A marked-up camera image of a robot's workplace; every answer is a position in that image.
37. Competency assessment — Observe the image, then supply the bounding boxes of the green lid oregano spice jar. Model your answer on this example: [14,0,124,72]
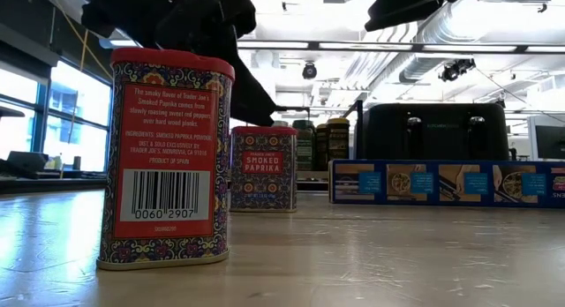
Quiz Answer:
[292,119,317,172]

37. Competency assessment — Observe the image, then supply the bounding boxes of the overhead light bar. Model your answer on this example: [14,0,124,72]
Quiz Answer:
[236,38,557,56]

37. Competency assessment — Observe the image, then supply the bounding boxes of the black monitor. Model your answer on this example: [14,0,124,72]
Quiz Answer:
[535,124,565,161]

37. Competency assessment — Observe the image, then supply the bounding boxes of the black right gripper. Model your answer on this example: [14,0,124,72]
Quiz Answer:
[365,0,471,34]

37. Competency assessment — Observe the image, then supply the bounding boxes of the black angled device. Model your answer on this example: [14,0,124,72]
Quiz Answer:
[0,150,49,180]

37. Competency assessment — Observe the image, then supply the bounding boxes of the blue plastic wrap box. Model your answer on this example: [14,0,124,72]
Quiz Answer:
[328,159,565,210]

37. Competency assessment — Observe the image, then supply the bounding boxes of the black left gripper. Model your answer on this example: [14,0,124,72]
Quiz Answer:
[156,0,277,127]

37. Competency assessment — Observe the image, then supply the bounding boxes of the yellow extension cable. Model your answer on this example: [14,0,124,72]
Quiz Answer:
[59,9,114,176]

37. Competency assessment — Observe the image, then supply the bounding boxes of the red lid smoked paprika tin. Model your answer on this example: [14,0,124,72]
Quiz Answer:
[95,46,235,272]
[229,125,298,213]

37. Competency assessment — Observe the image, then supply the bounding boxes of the black four slot toaster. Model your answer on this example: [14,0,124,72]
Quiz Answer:
[362,102,511,161]

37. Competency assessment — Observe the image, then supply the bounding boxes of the black ceiling spotlight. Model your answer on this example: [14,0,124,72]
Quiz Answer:
[439,57,477,82]

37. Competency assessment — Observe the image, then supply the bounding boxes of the dark long counter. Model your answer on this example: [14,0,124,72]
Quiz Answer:
[0,168,108,195]

